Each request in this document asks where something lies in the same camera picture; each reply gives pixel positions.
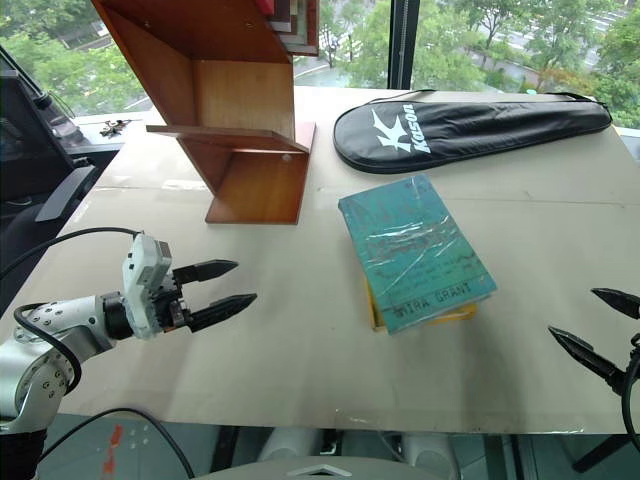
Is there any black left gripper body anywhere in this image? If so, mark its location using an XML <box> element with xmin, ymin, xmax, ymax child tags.
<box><xmin>148</xmin><ymin>272</ymin><xmax>195</xmax><ymax>335</ymax></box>

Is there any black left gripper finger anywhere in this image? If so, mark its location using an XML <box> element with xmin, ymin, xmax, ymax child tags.
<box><xmin>188</xmin><ymin>293</ymin><xmax>258</xmax><ymax>333</ymax></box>
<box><xmin>172</xmin><ymin>259</ymin><xmax>239</xmax><ymax>287</ymax></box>

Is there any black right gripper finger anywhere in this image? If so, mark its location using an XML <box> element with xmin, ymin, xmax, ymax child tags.
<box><xmin>590</xmin><ymin>287</ymin><xmax>640</xmax><ymax>321</ymax></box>
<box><xmin>547</xmin><ymin>325</ymin><xmax>629</xmax><ymax>397</ymax></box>

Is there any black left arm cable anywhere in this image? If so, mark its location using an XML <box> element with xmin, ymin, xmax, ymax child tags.
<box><xmin>0</xmin><ymin>226</ymin><xmax>145</xmax><ymax>397</ymax></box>

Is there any black office chair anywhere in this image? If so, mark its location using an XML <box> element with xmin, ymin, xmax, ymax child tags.
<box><xmin>0</xmin><ymin>44</ymin><xmax>126</xmax><ymax>314</ymax></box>

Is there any teal Mira Grant book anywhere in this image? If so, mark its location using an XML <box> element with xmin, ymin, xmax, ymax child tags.
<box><xmin>337</xmin><ymin>173</ymin><xmax>499</xmax><ymax>337</ymax></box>

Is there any brown wooden zigzag bookshelf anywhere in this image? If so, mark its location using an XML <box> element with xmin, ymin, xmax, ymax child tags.
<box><xmin>91</xmin><ymin>0</ymin><xmax>321</xmax><ymax>226</ymax></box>

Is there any yellow book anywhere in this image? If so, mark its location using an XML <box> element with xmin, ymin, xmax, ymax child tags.
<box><xmin>366</xmin><ymin>278</ymin><xmax>479</xmax><ymax>333</ymax></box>

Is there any thin black floor cable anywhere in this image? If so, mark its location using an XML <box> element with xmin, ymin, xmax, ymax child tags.
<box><xmin>35</xmin><ymin>407</ymin><xmax>197</xmax><ymax>480</ymax></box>

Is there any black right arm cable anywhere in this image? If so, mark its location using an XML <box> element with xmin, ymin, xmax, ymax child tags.
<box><xmin>621</xmin><ymin>349</ymin><xmax>640</xmax><ymax>452</ymax></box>

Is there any white rounded shape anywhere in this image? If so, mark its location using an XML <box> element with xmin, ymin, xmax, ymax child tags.
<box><xmin>257</xmin><ymin>427</ymin><xmax>324</xmax><ymax>467</ymax></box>
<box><xmin>397</xmin><ymin>432</ymin><xmax>459</xmax><ymax>479</ymax></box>

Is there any black table leg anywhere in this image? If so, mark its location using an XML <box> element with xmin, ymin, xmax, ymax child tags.
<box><xmin>571</xmin><ymin>433</ymin><xmax>632</xmax><ymax>474</ymax></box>

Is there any black window frame post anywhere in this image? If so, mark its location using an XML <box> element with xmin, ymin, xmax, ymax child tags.
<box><xmin>388</xmin><ymin>0</ymin><xmax>421</xmax><ymax>93</ymax></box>

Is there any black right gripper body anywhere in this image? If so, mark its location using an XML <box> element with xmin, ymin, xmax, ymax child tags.
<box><xmin>621</xmin><ymin>332</ymin><xmax>640</xmax><ymax>397</ymax></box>

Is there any small dark metal clutter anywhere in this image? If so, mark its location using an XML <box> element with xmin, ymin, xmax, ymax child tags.
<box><xmin>98</xmin><ymin>118</ymin><xmax>133</xmax><ymax>138</ymax></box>

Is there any black Kason racket bag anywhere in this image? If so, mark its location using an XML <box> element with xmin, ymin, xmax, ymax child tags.
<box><xmin>332</xmin><ymin>88</ymin><xmax>614</xmax><ymax>176</ymax></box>

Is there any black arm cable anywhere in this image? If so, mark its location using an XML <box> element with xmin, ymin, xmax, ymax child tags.
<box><xmin>621</xmin><ymin>349</ymin><xmax>640</xmax><ymax>452</ymax></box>
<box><xmin>0</xmin><ymin>226</ymin><xmax>145</xmax><ymax>397</ymax></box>

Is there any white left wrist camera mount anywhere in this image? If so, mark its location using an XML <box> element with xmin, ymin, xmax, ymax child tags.
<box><xmin>121</xmin><ymin>231</ymin><xmax>174</xmax><ymax>341</ymax></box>

